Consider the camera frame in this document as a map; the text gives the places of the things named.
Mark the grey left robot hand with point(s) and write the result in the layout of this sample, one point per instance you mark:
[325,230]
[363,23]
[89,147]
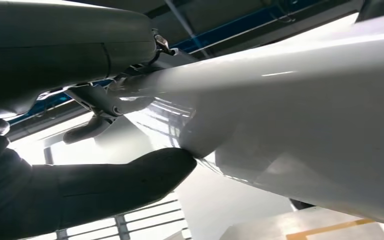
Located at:
[62,43]

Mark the blue ceiling beam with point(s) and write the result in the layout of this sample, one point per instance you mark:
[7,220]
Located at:
[238,24]

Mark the yellow tape square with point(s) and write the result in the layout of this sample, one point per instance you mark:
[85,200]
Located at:
[328,228]

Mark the grey metal window frame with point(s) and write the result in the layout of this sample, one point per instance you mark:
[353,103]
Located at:
[122,228]

